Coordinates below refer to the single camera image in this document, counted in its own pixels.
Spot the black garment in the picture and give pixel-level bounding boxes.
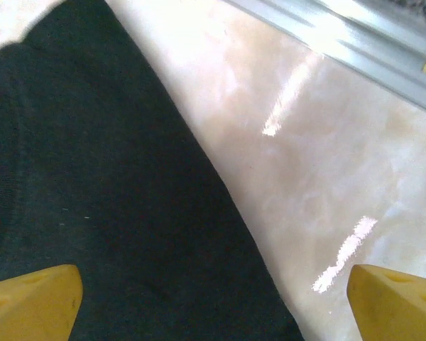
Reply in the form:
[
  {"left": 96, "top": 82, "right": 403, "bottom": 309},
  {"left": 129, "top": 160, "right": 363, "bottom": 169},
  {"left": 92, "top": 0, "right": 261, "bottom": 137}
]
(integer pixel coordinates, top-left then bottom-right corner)
[{"left": 0, "top": 0, "right": 305, "bottom": 341}]

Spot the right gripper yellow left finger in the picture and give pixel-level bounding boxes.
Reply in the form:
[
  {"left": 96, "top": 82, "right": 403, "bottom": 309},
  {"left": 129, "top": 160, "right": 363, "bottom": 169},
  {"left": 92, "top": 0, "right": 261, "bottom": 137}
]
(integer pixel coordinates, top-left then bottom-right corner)
[{"left": 0, "top": 264, "right": 84, "bottom": 341}]

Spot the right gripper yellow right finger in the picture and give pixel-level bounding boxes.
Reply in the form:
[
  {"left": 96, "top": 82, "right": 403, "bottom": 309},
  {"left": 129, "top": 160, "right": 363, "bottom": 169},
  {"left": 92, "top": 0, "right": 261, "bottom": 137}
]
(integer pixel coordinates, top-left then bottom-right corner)
[{"left": 346, "top": 264, "right": 426, "bottom": 341}]

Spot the aluminium frame side rail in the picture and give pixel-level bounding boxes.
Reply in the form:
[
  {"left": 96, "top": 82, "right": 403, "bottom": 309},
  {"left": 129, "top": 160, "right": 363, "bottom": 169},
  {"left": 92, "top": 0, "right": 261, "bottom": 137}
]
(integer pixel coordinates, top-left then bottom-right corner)
[{"left": 223, "top": 0, "right": 426, "bottom": 118}]

